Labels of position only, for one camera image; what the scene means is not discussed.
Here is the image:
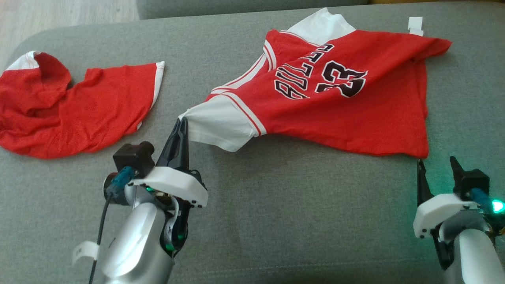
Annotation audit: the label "white cable label tag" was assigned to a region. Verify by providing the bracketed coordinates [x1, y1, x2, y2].
[72, 241, 100, 266]

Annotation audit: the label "red basketball jersey number 23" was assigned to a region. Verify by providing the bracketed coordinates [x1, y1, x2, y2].
[179, 7, 453, 159]

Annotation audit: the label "left camera cable teal plug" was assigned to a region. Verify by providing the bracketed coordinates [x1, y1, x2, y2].
[88, 166, 135, 284]

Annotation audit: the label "grey sofa chaise cushion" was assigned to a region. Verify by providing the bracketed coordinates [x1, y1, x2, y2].
[0, 0, 505, 284]

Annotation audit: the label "red shorts with white trim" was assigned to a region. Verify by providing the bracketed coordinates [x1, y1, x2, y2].
[0, 50, 166, 160]

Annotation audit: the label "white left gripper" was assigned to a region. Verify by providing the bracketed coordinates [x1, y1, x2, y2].
[128, 117, 209, 258]

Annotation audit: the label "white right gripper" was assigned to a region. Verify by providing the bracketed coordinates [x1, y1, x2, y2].
[413, 156, 479, 271]

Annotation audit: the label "right camera cable teal plug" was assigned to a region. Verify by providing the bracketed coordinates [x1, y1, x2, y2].
[469, 188, 505, 213]

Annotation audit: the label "camera cable teal plug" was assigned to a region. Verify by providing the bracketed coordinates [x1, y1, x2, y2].
[469, 188, 505, 213]
[88, 166, 135, 284]

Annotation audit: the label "grey sofa seat cushion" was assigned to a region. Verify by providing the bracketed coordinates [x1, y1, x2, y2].
[136, 0, 370, 21]

